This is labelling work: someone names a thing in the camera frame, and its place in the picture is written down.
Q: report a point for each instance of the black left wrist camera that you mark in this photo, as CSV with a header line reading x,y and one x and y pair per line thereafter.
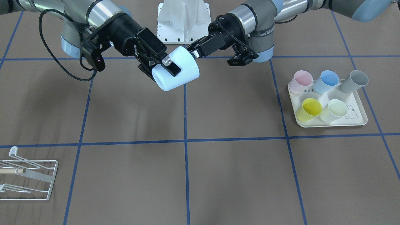
x,y
242,59

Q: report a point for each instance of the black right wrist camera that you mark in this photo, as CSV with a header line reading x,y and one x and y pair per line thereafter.
x,y
92,52

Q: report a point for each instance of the grey plastic cup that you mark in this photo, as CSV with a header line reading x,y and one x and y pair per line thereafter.
x,y
356,80

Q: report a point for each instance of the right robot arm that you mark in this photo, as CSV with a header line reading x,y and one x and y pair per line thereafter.
x,y
93,26

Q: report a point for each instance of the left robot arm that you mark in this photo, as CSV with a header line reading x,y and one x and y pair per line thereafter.
x,y
249,28

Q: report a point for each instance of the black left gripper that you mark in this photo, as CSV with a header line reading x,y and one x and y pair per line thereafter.
x,y
212,43

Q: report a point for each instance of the white wire cup rack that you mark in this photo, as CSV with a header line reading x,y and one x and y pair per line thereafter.
x,y
36,178

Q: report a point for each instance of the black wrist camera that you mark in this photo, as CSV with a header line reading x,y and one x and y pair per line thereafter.
x,y
92,52
242,59

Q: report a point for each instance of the pink plastic cup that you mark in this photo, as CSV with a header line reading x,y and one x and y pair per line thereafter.
x,y
300,82

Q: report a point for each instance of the pale cream plastic cup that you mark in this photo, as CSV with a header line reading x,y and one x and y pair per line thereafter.
x,y
334,110

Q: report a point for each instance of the light blue plastic cup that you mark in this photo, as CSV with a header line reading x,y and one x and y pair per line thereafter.
x,y
182,69

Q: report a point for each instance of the yellow plastic cup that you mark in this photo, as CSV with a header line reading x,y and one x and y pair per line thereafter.
x,y
309,109

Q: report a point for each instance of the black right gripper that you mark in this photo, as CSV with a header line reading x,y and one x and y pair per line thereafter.
x,y
125,33

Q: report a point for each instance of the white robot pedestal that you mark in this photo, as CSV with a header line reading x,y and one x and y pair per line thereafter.
x,y
182,21

